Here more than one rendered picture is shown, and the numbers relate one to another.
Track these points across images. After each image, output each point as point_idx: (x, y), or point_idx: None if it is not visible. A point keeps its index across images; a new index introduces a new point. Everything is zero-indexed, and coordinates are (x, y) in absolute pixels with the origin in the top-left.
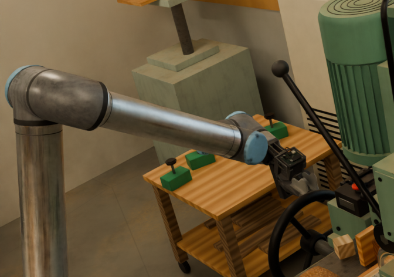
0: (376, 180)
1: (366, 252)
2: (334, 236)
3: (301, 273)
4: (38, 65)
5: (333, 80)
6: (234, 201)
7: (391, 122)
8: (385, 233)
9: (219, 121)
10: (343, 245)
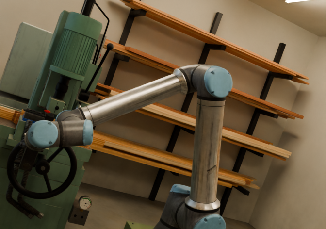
0: (101, 72)
1: None
2: (46, 148)
3: (82, 147)
4: (212, 66)
5: (93, 48)
6: None
7: None
8: (94, 89)
9: (72, 120)
10: None
